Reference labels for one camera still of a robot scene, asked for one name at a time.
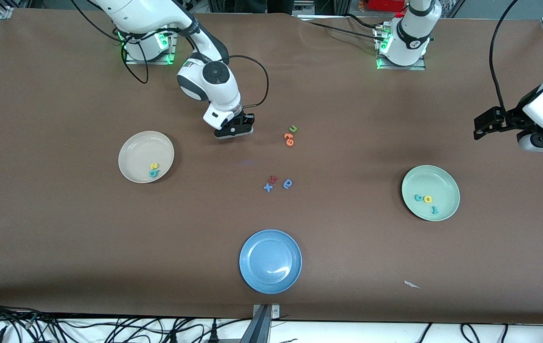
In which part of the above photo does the green plate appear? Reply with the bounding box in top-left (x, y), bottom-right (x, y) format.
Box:
top-left (401, 165), bottom-right (461, 222)

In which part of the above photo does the beige plate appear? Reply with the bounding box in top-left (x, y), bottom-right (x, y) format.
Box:
top-left (118, 131), bottom-right (175, 184)

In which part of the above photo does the blue plate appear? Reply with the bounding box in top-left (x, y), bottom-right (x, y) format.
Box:
top-left (239, 229), bottom-right (303, 294)

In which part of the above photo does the red box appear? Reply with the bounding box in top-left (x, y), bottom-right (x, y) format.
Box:
top-left (364, 0), bottom-right (408, 12)

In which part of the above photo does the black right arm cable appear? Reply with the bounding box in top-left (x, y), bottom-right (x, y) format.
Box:
top-left (69, 0), bottom-right (270, 108)

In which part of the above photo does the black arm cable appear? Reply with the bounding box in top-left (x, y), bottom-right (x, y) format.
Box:
top-left (69, 0), bottom-right (270, 108)
top-left (489, 0), bottom-right (520, 112)

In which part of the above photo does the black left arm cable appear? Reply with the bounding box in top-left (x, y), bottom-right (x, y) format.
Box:
top-left (489, 0), bottom-right (520, 112)

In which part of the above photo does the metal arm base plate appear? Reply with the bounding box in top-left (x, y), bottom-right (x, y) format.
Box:
top-left (375, 26), bottom-right (427, 71)
top-left (124, 31), bottom-right (177, 65)

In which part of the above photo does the black base cable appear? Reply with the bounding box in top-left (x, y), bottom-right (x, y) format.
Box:
top-left (345, 13), bottom-right (379, 30)
top-left (300, 19), bottom-right (381, 41)

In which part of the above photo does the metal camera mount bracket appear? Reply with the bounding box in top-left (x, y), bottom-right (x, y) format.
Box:
top-left (240, 303), bottom-right (281, 343)

